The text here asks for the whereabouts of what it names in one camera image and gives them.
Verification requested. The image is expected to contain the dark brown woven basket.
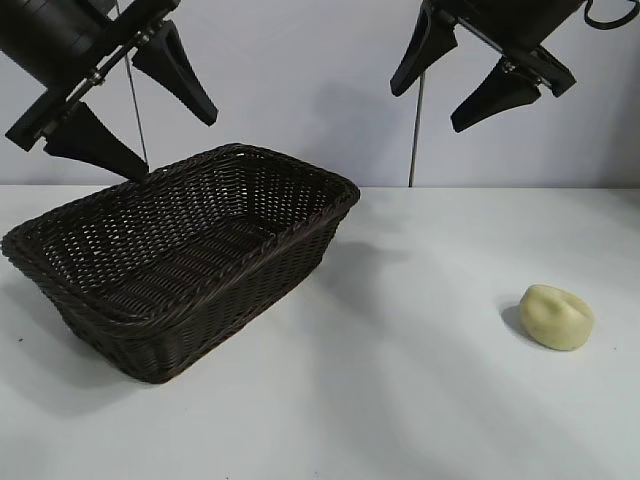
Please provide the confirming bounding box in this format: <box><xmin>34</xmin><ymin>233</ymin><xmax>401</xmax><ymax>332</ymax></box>
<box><xmin>0</xmin><ymin>142</ymin><xmax>361</xmax><ymax>385</ymax></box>

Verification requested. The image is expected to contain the pale yellow egg yolk pastry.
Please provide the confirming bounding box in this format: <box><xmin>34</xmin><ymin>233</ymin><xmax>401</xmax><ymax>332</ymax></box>
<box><xmin>518</xmin><ymin>283</ymin><xmax>597</xmax><ymax>352</ymax></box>

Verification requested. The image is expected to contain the thin metal rod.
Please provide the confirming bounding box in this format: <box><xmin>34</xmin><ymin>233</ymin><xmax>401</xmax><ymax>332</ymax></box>
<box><xmin>408</xmin><ymin>69</ymin><xmax>425</xmax><ymax>188</ymax></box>
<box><xmin>127</xmin><ymin>49</ymin><xmax>149</xmax><ymax>171</ymax></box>

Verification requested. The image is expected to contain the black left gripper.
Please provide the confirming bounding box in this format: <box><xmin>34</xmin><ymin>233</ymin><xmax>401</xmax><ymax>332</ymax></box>
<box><xmin>0</xmin><ymin>0</ymin><xmax>220</xmax><ymax>184</ymax></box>

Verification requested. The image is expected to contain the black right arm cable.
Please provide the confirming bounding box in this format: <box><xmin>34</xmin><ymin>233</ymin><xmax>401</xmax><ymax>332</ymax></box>
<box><xmin>582</xmin><ymin>0</ymin><xmax>640</xmax><ymax>27</ymax></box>

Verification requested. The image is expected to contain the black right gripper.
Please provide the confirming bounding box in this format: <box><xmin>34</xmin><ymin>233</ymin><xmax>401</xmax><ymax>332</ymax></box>
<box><xmin>389</xmin><ymin>0</ymin><xmax>591</xmax><ymax>134</ymax></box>

